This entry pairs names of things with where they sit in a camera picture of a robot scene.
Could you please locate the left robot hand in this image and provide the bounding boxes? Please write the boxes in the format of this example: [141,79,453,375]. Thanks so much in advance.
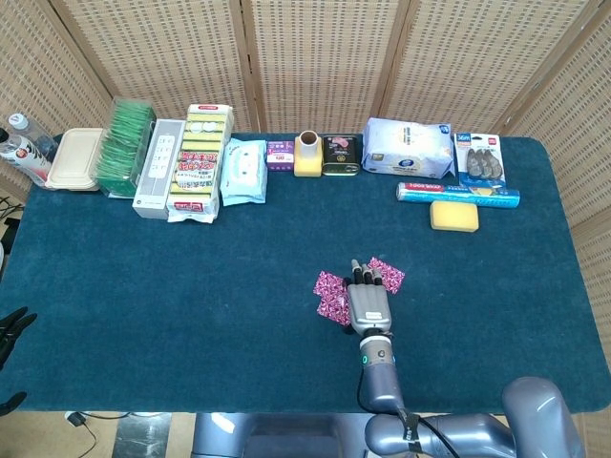
[0,306,38,416]

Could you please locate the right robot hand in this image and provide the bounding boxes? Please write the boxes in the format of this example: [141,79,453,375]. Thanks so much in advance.
[342,259,395,338]

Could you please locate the pink patterned packet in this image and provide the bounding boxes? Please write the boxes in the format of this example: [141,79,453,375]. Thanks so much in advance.
[313,270,353,329]

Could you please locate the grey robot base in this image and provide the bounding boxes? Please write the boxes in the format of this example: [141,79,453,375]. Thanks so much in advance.
[193,412,378,458]

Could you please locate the loose yellow sponge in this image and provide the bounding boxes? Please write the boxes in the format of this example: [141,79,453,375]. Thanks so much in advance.
[430,199,480,233]

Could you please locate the blue cling wrap roll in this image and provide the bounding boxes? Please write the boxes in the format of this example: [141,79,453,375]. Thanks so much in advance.
[395,181,521,210]

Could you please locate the yellow tape holder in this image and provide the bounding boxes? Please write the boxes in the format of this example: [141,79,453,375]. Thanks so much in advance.
[293,142,324,178]

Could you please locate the dark canned meat tin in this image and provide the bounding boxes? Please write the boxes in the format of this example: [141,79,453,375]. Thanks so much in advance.
[322,134,362,177]

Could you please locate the white blue tissue pack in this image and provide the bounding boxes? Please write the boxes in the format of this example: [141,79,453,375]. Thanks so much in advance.
[361,116,454,180]

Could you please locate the white red labelled bottle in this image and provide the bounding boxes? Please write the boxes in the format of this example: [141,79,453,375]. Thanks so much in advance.
[0,128,53,187]

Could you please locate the white paper roll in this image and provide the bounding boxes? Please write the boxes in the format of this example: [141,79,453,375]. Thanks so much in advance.
[294,131,322,163]

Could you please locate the small purple box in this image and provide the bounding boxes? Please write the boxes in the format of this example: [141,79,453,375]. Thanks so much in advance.
[265,139,297,173]

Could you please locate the metal floor plate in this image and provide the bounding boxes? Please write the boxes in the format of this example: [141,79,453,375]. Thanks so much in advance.
[116,412,172,458]

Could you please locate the beige lunch box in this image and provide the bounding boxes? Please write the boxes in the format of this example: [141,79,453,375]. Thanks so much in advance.
[45,127,105,192]

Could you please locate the dark blue table mat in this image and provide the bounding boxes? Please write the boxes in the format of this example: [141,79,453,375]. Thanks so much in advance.
[0,133,611,415]

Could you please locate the light blue wet wipes pack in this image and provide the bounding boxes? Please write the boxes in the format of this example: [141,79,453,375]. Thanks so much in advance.
[220,137,268,207]

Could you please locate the clear water bottle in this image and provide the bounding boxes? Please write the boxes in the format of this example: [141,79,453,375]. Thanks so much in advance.
[8,113,58,163]

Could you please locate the white power strip box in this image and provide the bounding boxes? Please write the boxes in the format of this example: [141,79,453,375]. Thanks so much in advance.
[132,118,186,220]

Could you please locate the green tea bag box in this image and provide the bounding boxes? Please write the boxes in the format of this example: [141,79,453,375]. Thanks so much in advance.
[95,97,158,198]

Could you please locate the yellow sponge multipack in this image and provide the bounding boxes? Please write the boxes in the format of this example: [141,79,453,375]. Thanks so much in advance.
[166,103,235,224]

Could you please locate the woven folding screen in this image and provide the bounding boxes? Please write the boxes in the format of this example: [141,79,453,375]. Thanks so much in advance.
[0,0,611,335]

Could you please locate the black charger with cable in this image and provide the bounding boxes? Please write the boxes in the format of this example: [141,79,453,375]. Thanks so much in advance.
[64,410,104,452]

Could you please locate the black floor cables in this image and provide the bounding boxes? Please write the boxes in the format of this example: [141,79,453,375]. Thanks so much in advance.
[0,193,25,239]

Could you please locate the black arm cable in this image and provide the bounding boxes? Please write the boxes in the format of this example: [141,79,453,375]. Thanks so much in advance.
[356,364,462,458]

